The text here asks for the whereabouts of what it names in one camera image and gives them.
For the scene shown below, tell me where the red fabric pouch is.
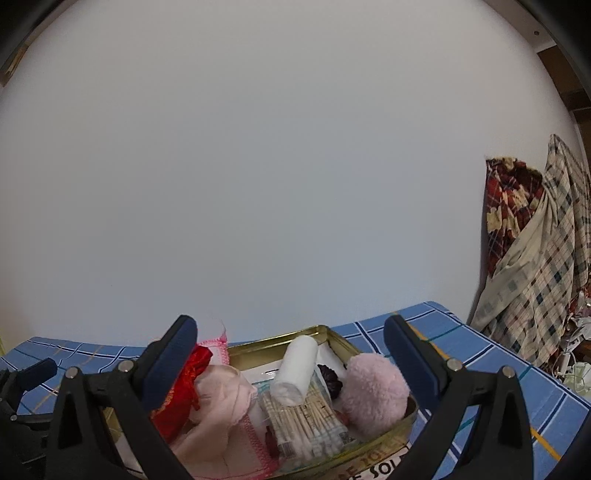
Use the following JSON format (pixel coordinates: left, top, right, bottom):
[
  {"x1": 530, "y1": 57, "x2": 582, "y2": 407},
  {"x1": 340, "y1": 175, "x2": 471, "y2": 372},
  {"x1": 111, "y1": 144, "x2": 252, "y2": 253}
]
[{"x1": 150, "y1": 345, "x2": 212, "y2": 443}]

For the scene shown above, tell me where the pale pink cloth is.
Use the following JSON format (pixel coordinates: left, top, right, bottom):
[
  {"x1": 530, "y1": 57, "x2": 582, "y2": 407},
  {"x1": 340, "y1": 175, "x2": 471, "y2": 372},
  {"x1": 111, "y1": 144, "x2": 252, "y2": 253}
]
[{"x1": 171, "y1": 365, "x2": 262, "y2": 479}]

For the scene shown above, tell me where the pink fluffy plush ball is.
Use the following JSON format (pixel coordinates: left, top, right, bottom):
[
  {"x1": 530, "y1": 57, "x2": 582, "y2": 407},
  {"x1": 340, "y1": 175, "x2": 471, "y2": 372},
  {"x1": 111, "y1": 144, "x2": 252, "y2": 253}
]
[{"x1": 339, "y1": 353, "x2": 410, "y2": 439}]

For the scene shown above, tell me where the white pink-edged gauze cloth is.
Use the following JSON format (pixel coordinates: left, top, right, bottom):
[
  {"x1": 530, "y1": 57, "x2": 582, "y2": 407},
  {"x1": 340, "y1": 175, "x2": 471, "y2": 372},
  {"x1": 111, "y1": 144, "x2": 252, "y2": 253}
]
[{"x1": 199, "y1": 329, "x2": 277, "y2": 479}]

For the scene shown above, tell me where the dark purple scrunchie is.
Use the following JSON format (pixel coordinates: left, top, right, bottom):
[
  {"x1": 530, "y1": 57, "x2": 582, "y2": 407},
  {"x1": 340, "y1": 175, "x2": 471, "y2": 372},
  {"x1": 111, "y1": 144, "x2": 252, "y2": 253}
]
[{"x1": 318, "y1": 364, "x2": 344, "y2": 400}]

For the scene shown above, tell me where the white gauze roll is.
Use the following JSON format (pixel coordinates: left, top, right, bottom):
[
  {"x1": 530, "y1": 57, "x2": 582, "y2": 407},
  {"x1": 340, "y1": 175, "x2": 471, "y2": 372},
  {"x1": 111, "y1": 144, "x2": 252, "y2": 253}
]
[{"x1": 270, "y1": 335, "x2": 318, "y2": 407}]

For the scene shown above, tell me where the cotton swab bag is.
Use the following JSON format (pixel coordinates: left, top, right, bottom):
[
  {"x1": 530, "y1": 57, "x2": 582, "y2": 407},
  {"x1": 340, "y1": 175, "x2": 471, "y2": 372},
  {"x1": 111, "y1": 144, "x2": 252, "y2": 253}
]
[{"x1": 259, "y1": 372, "x2": 353, "y2": 467}]

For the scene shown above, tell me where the blue plaid tablecloth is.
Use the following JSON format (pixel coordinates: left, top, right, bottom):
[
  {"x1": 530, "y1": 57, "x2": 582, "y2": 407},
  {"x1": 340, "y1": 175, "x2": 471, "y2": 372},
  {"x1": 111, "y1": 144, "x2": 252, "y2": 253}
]
[{"x1": 0, "y1": 300, "x2": 591, "y2": 480}]

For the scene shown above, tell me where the checkered beige fabric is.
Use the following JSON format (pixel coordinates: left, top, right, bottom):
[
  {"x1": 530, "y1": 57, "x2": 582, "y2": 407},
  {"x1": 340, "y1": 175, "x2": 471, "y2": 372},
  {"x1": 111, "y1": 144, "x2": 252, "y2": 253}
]
[{"x1": 470, "y1": 135, "x2": 590, "y2": 366}]

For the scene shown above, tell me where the gold metal tin box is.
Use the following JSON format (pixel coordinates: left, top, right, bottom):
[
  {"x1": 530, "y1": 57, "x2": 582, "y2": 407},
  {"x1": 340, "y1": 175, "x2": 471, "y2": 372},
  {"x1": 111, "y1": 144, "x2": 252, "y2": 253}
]
[{"x1": 103, "y1": 324, "x2": 419, "y2": 480}]

